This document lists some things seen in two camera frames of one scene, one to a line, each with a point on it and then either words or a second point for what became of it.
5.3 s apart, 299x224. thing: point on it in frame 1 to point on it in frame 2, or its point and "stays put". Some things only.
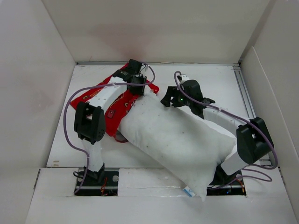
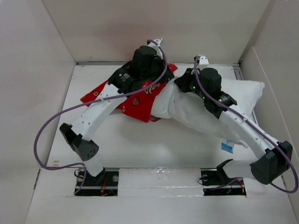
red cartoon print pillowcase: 115,113 to 140,105
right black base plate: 235,187 stays put
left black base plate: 90,185 stays put
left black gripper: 139,92 to 167,76
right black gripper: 172,91 to 183,81
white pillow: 186,147 to 174,102
